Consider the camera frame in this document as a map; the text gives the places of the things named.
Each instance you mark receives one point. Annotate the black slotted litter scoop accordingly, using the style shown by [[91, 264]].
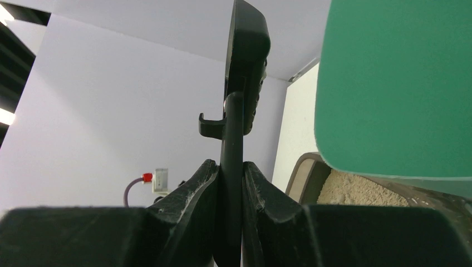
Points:
[[245, 70]]

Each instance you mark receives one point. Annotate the dark plastic litter tray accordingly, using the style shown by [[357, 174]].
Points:
[[311, 172]]

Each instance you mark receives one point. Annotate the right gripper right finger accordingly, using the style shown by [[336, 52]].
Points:
[[278, 231]]

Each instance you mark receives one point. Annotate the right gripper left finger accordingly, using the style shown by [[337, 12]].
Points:
[[175, 231]]

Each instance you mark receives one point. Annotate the beige cat litter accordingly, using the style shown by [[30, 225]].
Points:
[[341, 188]]

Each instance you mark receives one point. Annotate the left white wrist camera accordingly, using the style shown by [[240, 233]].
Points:
[[159, 182]]

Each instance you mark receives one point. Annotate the green plastic bin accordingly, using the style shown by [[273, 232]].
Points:
[[394, 92]]

